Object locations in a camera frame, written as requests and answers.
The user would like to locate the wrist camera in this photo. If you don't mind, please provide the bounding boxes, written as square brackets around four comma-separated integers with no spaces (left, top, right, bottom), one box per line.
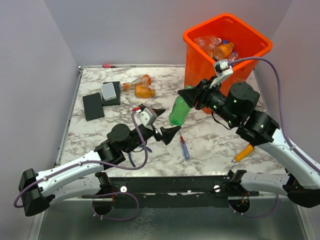
[136,107,158,129]
[209,59,234,89]

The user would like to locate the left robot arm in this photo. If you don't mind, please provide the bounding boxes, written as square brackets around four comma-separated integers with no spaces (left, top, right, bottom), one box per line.
[13,105,181,217]

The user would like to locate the Pepsi bottle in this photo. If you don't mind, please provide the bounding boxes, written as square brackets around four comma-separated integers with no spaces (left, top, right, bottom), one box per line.
[226,51,240,62]

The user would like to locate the white box device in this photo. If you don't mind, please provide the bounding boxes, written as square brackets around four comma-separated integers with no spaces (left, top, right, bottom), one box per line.
[101,82,117,101]

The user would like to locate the red marker pen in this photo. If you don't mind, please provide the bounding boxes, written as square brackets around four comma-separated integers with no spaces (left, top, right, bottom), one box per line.
[102,64,118,69]

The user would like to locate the clear white-cap bottle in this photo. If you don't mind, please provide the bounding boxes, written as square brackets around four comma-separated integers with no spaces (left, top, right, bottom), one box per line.
[194,35,222,51]

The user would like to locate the tall orange label tea bottle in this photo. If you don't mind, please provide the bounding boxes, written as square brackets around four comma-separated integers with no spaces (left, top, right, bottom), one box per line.
[119,74,154,91]

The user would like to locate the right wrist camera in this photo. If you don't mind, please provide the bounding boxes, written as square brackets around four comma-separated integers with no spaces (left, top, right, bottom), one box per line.
[209,59,234,89]

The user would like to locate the blue handled pliers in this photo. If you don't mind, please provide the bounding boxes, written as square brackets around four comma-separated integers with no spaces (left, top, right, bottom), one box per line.
[128,145,144,168]

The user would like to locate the red blue screwdriver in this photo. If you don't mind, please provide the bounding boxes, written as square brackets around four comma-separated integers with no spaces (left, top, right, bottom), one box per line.
[179,132,190,160]

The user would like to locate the green plastic bottle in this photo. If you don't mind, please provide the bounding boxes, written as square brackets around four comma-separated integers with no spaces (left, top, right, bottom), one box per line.
[169,95,191,126]

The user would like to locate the small orange juice bottle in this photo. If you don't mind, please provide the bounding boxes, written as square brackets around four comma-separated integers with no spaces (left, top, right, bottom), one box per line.
[213,42,235,61]

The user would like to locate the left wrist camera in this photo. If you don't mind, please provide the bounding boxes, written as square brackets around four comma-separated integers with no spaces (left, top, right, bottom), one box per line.
[136,107,158,129]

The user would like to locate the yellow utility knife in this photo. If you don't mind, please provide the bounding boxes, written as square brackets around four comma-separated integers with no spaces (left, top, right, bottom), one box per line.
[231,144,255,164]

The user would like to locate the orange plastic bin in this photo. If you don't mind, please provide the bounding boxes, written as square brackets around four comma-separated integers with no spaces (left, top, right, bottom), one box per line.
[182,13,273,115]

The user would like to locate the black flat block front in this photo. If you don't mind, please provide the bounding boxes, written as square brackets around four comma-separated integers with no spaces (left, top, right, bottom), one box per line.
[82,92,105,121]

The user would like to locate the black flat block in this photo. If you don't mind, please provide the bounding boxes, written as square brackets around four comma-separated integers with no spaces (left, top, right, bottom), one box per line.
[101,81,121,107]
[82,92,105,121]

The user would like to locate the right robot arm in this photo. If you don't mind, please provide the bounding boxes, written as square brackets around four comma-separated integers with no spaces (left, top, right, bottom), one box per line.
[177,79,320,208]

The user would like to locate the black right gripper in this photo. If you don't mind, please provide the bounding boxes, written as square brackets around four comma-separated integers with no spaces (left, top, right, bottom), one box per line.
[179,74,238,126]

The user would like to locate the black flat block rear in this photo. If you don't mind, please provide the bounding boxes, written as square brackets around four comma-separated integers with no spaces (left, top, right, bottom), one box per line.
[101,81,121,107]

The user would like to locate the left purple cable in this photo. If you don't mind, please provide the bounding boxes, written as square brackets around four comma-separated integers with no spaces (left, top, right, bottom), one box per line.
[13,111,150,222]

